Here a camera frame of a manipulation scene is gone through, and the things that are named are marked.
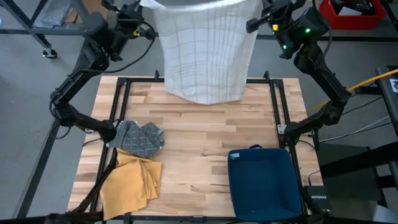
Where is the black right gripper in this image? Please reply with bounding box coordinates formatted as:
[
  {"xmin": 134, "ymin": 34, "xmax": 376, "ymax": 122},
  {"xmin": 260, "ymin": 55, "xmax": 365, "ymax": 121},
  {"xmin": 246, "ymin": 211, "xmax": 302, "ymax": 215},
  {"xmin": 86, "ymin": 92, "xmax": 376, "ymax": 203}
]
[{"xmin": 245, "ymin": 0, "xmax": 299, "ymax": 34}]

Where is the white grid-lined towel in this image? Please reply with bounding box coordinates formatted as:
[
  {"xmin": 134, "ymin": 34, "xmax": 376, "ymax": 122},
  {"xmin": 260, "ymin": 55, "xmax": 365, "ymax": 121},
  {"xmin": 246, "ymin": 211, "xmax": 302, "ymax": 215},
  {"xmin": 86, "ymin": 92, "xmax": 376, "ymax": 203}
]
[{"xmin": 139, "ymin": 0, "xmax": 264, "ymax": 106}]

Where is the grey checked towel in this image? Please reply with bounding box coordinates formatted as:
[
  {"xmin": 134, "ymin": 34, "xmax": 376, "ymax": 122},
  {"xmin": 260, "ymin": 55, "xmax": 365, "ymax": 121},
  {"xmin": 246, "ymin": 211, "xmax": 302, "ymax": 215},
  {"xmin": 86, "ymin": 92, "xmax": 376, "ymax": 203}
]
[{"xmin": 106, "ymin": 120, "xmax": 165, "ymax": 159}]

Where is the mustard yellow towel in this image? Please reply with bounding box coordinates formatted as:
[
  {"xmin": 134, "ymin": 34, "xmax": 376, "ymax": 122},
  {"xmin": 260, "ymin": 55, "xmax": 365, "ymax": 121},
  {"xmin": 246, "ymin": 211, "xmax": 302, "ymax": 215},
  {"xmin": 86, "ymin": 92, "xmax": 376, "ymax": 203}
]
[{"xmin": 99, "ymin": 148, "xmax": 164, "ymax": 222}]

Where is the red plastic bin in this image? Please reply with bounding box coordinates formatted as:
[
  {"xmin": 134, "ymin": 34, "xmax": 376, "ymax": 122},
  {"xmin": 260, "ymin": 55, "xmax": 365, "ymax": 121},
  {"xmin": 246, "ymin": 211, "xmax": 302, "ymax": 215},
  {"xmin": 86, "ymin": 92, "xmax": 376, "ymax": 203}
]
[{"xmin": 318, "ymin": 0, "xmax": 388, "ymax": 31}]

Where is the grey wheeled metal cart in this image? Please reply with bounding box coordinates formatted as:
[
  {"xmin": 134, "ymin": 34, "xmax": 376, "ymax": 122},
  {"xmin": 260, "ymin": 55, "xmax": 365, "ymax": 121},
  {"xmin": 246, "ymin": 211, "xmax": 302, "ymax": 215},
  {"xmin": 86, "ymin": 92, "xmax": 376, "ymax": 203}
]
[{"xmin": 0, "ymin": 0, "xmax": 94, "ymax": 60}]

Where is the black equipment stand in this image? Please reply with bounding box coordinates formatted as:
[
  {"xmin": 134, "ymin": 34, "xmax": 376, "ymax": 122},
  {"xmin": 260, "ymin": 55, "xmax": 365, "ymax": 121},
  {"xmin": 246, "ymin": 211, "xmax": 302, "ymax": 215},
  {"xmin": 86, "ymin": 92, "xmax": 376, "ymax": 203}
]
[{"xmin": 374, "ymin": 65, "xmax": 398, "ymax": 138}]

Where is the navy and white fabric basket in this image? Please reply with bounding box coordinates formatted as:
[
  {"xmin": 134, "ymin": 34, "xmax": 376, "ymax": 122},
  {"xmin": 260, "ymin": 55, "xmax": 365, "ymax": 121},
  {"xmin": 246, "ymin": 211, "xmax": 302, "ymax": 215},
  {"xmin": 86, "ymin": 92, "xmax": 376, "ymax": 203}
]
[{"xmin": 227, "ymin": 144, "xmax": 303, "ymax": 223}]

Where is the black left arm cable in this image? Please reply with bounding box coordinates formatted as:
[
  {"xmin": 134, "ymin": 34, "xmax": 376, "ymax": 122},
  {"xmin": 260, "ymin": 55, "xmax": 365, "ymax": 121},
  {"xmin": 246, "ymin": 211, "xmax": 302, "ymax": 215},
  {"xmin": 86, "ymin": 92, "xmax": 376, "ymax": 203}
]
[{"xmin": 105, "ymin": 20, "xmax": 156, "ymax": 75}]

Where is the black metal table frame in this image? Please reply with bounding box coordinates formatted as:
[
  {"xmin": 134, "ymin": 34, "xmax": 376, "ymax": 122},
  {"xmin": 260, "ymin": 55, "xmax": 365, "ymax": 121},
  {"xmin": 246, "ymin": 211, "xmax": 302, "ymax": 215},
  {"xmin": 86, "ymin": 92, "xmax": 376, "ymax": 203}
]
[{"xmin": 67, "ymin": 70, "xmax": 315, "ymax": 224}]

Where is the yellow cable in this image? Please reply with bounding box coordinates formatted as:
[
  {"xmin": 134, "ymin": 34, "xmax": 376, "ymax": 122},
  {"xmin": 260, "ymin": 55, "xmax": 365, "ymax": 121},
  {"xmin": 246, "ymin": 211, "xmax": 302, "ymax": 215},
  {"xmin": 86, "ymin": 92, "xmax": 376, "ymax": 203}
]
[{"xmin": 307, "ymin": 68, "xmax": 398, "ymax": 113}]

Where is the white floor cable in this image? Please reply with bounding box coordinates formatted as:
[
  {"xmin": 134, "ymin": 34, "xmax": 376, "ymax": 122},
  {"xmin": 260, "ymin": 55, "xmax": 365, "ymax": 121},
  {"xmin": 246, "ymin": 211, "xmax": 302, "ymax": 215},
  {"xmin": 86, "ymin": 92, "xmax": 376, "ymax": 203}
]
[{"xmin": 318, "ymin": 115, "xmax": 393, "ymax": 144}]

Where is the black Netgear network switch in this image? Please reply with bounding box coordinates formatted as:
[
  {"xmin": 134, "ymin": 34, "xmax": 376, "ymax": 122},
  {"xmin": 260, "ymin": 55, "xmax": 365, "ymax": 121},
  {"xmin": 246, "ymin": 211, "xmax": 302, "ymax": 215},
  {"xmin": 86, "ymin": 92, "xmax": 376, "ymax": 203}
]
[{"xmin": 303, "ymin": 185, "xmax": 332, "ymax": 211}]

